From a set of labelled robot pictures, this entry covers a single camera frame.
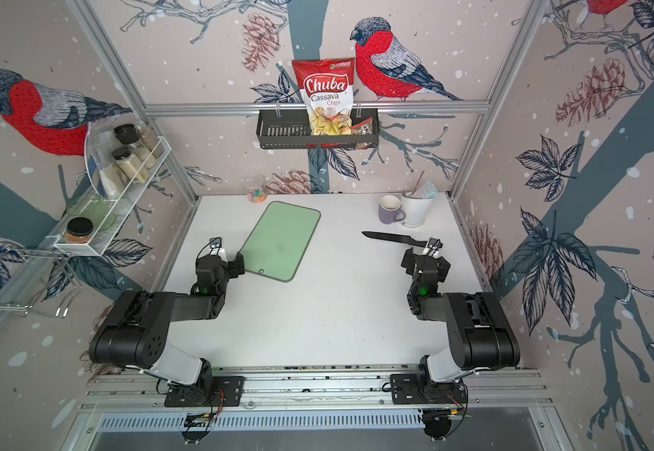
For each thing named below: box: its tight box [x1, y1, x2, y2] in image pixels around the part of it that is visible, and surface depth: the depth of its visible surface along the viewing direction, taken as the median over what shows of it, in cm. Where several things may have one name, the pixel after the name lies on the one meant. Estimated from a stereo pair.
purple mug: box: [377, 194, 406, 225], surface depth 109 cm
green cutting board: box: [239, 201, 322, 283], surface depth 109 cm
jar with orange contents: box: [64, 217, 94, 245], surface depth 62 cm
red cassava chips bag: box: [292, 58, 356, 136], surface depth 83 cm
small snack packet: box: [350, 117, 374, 136], surface depth 88 cm
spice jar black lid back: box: [113, 123, 157, 171], surface depth 82 cm
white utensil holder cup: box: [401, 191, 436, 228], surface depth 106 cm
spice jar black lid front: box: [110, 146, 151, 185], surface depth 78 cm
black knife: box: [361, 231, 429, 248], surface depth 113 cm
